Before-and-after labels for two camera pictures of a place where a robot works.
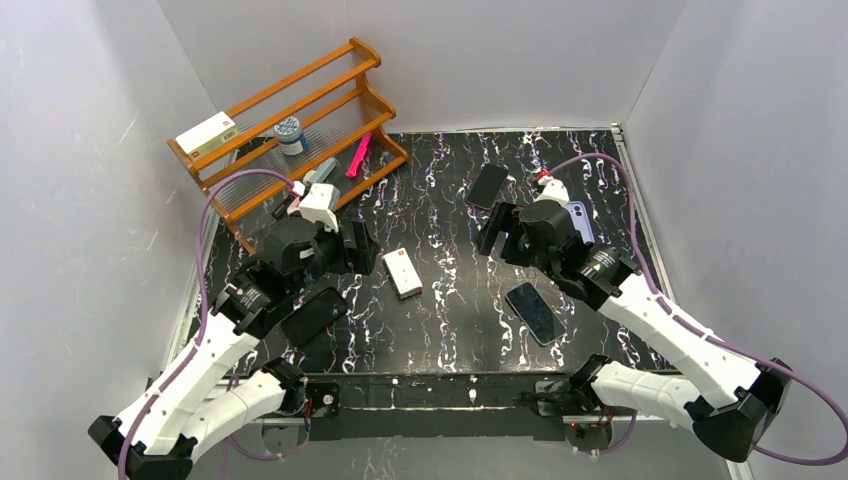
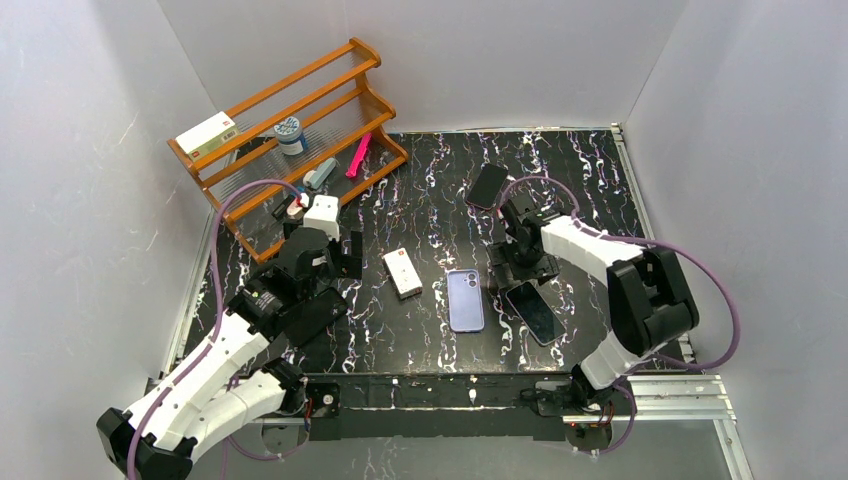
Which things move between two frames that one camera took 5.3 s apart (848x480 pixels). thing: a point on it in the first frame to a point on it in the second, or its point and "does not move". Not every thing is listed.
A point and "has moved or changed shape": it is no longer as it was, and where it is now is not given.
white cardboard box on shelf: x=208 y=135 does not move
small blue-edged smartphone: x=581 y=220 has moved or changed shape
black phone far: x=487 y=185 does not move
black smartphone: x=534 y=312 does not move
